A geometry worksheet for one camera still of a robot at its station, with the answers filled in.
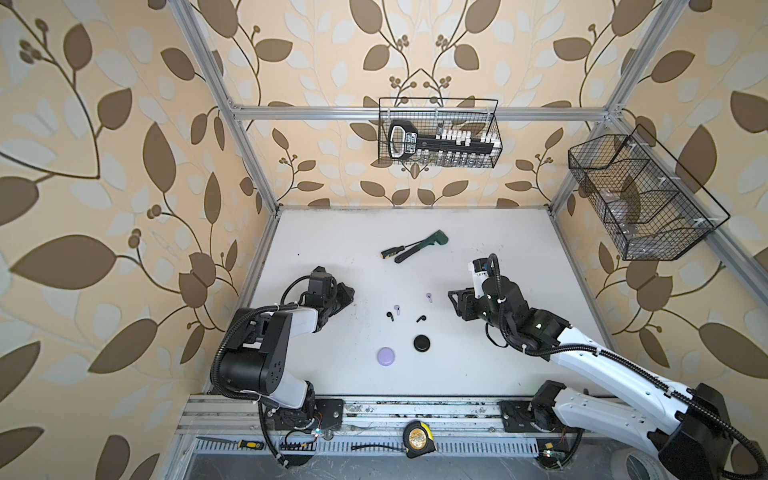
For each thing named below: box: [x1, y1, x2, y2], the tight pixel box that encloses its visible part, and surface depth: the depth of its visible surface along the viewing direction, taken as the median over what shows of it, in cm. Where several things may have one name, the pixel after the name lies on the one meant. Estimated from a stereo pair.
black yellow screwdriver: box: [380, 240, 425, 259], surface depth 107 cm
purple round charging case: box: [377, 346, 396, 366], surface depth 86 cm
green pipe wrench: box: [394, 229, 449, 263], surface depth 111 cm
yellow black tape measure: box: [403, 420, 436, 459], surface depth 70 cm
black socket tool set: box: [388, 120, 502, 158], surface depth 84 cm
